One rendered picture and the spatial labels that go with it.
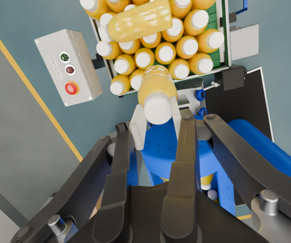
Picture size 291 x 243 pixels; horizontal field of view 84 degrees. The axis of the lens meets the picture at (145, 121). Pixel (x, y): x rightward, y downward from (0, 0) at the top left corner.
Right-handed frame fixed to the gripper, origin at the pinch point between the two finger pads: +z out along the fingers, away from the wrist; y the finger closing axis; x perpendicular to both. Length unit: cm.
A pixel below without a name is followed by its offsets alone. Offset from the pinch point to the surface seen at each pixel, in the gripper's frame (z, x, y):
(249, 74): 124, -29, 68
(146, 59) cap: 31.5, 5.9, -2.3
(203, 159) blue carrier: 16.5, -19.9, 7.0
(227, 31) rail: 41.4, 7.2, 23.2
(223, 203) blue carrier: 18.5, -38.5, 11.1
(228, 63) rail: 41.6, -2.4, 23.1
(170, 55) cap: 31.5, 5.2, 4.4
